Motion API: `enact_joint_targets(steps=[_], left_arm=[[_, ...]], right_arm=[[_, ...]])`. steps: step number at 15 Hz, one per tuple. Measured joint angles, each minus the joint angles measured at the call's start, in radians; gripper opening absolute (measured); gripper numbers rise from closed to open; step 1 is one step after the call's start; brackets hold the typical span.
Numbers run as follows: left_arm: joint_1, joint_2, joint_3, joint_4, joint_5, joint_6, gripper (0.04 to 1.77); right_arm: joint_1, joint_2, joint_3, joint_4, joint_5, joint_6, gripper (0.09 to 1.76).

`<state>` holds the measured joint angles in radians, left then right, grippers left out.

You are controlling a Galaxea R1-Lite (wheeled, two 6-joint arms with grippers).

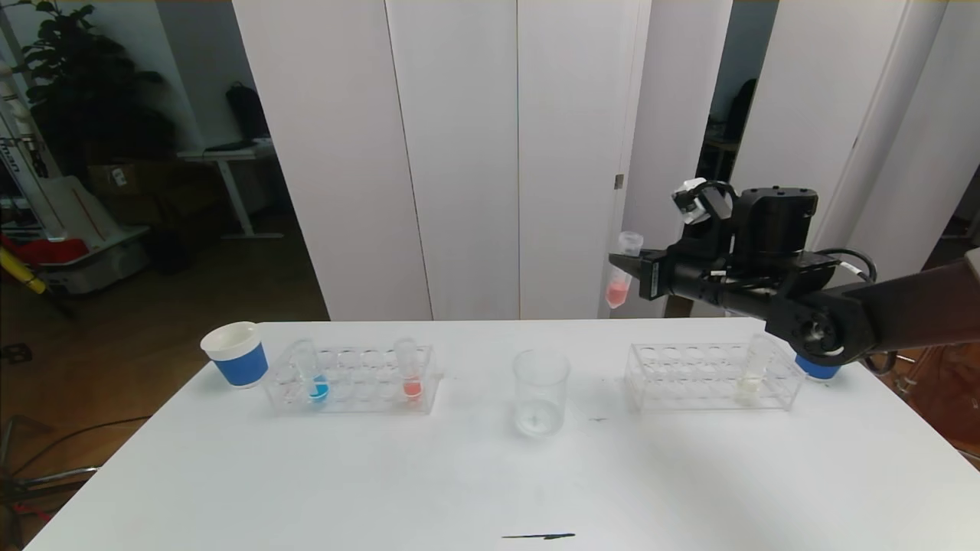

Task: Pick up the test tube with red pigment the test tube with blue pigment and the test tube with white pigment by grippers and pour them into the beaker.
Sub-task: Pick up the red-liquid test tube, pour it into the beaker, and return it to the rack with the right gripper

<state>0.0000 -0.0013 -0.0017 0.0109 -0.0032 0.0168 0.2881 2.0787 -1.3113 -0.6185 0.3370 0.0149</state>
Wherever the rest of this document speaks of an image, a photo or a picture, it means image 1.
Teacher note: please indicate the white machine base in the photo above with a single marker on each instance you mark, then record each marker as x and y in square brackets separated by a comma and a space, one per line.
[92, 260]

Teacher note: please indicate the white desk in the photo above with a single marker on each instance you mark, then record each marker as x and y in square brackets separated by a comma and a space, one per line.
[222, 153]

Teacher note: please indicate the brown metal stand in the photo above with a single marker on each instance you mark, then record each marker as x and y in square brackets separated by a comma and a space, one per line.
[949, 398]

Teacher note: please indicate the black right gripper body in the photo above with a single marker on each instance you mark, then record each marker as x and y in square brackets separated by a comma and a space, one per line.
[652, 275]

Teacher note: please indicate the red plastic object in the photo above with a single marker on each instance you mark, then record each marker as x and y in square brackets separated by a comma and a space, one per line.
[46, 251]

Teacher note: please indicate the clear glass beaker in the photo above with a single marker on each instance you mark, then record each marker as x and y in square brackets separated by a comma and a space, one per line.
[540, 398]

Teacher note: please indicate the brown cardboard box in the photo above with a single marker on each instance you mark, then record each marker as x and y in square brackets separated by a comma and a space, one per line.
[134, 182]

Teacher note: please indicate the white banner stand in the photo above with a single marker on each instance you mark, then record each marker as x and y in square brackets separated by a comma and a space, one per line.
[23, 153]

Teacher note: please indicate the test tube with yellow pigment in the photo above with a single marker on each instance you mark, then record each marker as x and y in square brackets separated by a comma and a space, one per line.
[749, 390]

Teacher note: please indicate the blue white paper cup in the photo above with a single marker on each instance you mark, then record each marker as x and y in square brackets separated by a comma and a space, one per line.
[818, 370]
[240, 363]

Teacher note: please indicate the white folding screen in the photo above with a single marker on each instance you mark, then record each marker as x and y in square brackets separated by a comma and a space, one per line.
[459, 115]
[811, 115]

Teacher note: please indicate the black backpack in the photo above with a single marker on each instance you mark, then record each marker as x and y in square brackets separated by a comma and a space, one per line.
[247, 113]

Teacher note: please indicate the dark green potted plant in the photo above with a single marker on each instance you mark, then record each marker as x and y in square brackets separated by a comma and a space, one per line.
[84, 92]

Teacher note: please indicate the test tube with red pigment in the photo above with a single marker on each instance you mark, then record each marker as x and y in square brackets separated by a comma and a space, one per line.
[617, 292]
[412, 389]

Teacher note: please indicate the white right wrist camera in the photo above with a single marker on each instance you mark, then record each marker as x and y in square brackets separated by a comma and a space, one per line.
[689, 203]

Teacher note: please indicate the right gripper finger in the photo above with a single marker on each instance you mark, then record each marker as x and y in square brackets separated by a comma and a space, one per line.
[634, 268]

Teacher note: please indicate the test tube with blue pigment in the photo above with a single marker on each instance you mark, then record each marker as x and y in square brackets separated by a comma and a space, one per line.
[319, 392]

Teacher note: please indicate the clear plastic test tube rack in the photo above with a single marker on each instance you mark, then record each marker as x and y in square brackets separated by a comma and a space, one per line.
[689, 383]
[360, 383]

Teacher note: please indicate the yellow pole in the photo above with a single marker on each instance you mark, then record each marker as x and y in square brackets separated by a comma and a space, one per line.
[19, 272]

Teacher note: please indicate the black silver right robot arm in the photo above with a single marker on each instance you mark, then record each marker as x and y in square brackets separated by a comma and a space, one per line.
[903, 306]

